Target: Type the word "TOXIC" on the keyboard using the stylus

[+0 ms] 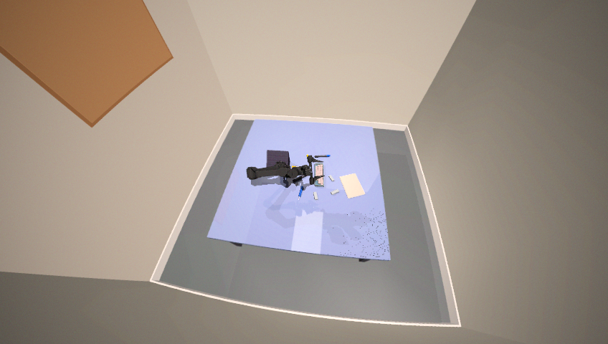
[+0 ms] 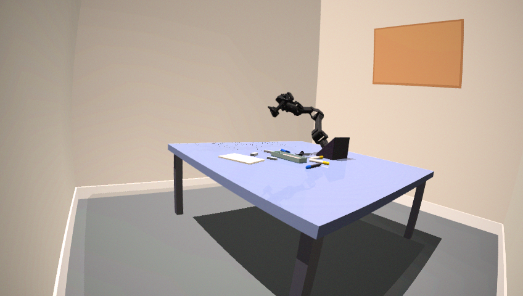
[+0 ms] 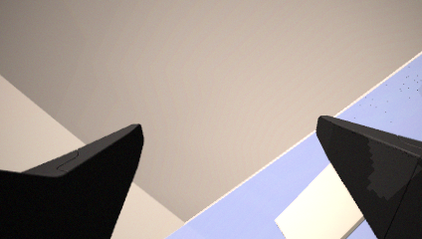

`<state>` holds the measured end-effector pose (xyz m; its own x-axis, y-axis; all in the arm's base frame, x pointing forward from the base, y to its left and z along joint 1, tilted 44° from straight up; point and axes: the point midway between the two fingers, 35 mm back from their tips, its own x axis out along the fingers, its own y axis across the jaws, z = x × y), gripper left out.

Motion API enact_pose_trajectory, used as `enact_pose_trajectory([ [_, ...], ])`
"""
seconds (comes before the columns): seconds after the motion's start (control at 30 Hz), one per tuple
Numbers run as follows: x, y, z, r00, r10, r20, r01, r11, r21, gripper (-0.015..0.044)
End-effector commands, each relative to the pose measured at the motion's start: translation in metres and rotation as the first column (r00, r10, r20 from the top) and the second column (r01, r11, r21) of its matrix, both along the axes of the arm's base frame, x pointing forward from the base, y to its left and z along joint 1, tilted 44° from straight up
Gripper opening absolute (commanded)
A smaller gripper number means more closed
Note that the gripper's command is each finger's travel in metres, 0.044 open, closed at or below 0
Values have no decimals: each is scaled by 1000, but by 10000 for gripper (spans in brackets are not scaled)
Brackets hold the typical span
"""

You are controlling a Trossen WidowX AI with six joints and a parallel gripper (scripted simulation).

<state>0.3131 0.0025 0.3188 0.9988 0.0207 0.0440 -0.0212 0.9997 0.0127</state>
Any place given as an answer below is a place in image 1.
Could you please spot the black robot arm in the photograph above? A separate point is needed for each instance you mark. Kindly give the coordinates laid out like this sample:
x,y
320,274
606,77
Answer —
x,y
279,169

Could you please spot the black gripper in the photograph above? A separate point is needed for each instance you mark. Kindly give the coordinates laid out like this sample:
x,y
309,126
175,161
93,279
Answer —
x,y
311,179

